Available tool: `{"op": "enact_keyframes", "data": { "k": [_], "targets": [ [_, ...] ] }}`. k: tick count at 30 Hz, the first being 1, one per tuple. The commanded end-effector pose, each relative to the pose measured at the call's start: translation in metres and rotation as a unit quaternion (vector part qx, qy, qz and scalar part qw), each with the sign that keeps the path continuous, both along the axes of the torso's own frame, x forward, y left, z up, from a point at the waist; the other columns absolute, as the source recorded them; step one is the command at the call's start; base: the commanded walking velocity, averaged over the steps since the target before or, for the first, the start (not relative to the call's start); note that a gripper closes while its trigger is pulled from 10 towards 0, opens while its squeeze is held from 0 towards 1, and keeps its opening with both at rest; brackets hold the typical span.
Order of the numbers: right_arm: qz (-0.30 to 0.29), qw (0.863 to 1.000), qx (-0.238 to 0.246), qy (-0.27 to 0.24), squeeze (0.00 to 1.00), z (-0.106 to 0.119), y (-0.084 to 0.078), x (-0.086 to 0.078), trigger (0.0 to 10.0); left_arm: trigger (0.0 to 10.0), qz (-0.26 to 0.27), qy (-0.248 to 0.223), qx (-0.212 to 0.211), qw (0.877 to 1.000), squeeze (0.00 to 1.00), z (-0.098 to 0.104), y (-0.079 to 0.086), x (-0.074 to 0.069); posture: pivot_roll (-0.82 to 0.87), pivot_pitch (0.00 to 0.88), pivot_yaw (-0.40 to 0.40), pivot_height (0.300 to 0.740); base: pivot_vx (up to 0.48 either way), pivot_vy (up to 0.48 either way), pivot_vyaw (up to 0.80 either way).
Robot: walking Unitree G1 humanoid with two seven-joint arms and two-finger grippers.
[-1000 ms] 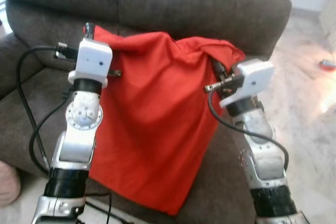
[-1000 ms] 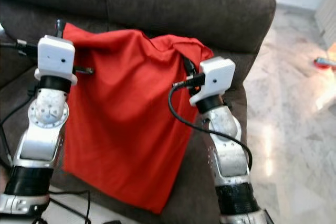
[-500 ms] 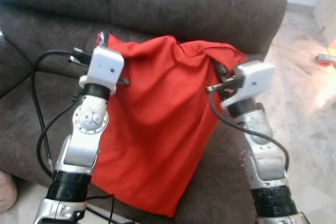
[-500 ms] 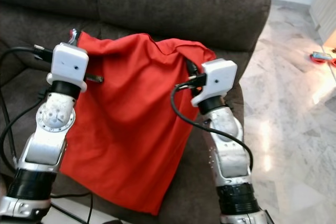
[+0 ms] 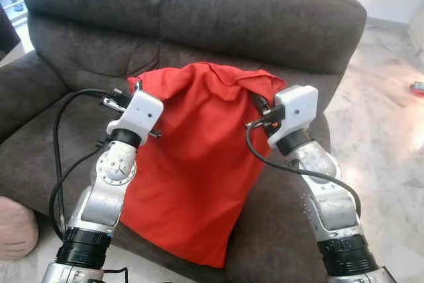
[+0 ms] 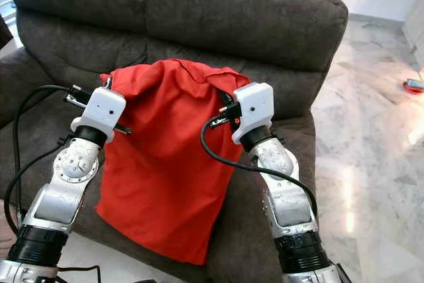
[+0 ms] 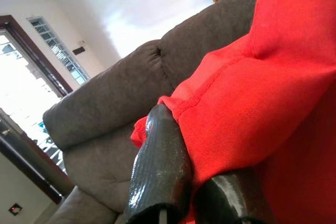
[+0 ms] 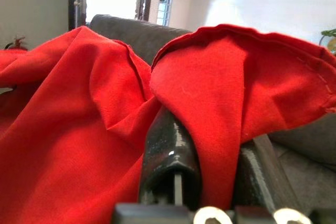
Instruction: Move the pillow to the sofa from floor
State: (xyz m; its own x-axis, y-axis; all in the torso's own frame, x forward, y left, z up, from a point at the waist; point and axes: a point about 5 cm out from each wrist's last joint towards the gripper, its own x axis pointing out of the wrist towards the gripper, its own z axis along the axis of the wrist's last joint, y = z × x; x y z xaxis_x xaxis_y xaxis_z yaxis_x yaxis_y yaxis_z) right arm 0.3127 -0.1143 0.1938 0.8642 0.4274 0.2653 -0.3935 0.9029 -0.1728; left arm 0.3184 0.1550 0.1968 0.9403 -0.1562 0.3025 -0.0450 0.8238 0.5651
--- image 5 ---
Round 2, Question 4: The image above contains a red pillow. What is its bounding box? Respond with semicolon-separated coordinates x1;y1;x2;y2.
121;62;288;269

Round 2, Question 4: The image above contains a dark brown two-seat sofa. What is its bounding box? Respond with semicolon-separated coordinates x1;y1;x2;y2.
0;0;368;283

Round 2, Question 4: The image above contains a pink soft pouf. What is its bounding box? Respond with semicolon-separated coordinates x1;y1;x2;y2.
0;195;40;261

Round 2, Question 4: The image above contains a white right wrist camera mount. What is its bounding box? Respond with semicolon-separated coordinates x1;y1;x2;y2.
268;84;319;150

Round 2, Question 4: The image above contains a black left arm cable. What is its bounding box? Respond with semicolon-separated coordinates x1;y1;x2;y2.
49;88;133;241

